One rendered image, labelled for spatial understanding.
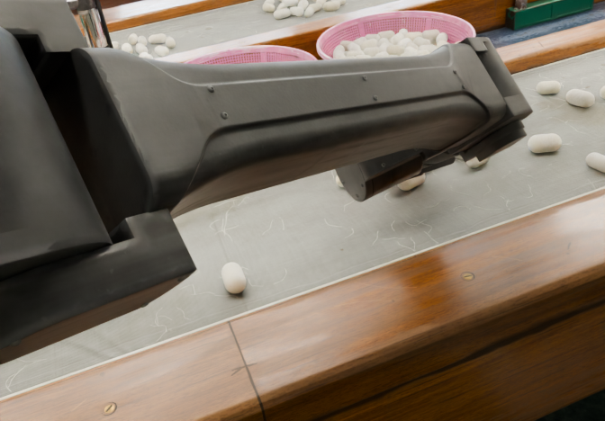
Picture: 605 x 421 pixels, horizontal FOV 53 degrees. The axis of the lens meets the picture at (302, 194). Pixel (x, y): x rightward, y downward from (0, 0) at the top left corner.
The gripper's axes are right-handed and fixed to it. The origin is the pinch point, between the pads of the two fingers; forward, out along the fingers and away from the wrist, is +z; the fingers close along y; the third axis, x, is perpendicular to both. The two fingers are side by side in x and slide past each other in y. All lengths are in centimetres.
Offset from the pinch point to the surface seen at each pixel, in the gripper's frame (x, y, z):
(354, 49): -22.0, -17.3, 33.3
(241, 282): 7.9, 19.9, -7.9
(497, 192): 7.7, -10.5, -6.1
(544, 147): 4.7, -19.5, -4.2
